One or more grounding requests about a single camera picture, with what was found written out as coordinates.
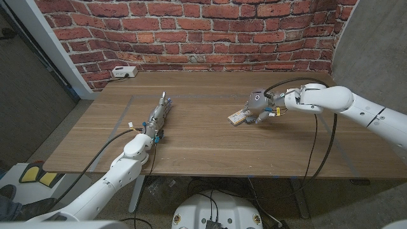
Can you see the white power strip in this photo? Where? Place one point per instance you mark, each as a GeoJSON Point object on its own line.
{"type": "Point", "coordinates": [124, 71]}

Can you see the person leg in jeans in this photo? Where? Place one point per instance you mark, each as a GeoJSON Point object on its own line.
{"type": "Point", "coordinates": [8, 210]}

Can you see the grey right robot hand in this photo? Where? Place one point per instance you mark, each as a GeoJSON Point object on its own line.
{"type": "Point", "coordinates": [259, 101]}

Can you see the yellow black foot pedal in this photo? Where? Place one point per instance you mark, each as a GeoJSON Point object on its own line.
{"type": "Point", "coordinates": [47, 179]}
{"type": "Point", "coordinates": [30, 174]}

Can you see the white pedal platform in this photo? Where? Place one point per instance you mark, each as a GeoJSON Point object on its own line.
{"type": "Point", "coordinates": [73, 183]}

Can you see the black paper clamp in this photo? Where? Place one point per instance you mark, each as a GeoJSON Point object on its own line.
{"type": "Point", "coordinates": [249, 119]}

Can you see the white robot torso edge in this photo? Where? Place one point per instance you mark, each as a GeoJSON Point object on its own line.
{"type": "Point", "coordinates": [63, 225]}

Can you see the white door frame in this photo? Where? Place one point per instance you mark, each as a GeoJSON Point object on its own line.
{"type": "Point", "coordinates": [47, 41]}

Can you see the black device on base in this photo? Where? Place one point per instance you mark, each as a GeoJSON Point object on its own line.
{"type": "Point", "coordinates": [213, 224]}

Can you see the red brick print backdrop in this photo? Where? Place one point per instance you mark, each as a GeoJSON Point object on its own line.
{"type": "Point", "coordinates": [197, 35]}

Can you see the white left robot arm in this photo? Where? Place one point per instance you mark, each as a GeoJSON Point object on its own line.
{"type": "Point", "coordinates": [108, 184]}

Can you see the dark shoe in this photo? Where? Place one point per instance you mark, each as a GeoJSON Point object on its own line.
{"type": "Point", "coordinates": [7, 191]}
{"type": "Point", "coordinates": [35, 208]}

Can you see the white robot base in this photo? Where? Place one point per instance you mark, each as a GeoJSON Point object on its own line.
{"type": "Point", "coordinates": [197, 210]}

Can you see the clear plastic bag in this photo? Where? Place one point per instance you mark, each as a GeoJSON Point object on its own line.
{"type": "Point", "coordinates": [165, 191]}

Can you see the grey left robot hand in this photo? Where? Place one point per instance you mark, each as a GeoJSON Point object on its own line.
{"type": "Point", "coordinates": [157, 116]}

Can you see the small yellow white package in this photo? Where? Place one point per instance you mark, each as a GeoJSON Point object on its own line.
{"type": "Point", "coordinates": [236, 117]}

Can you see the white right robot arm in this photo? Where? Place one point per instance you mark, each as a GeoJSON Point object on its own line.
{"type": "Point", "coordinates": [337, 100]}

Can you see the grey table leg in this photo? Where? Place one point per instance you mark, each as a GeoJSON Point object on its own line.
{"type": "Point", "coordinates": [136, 194]}
{"type": "Point", "coordinates": [299, 198]}

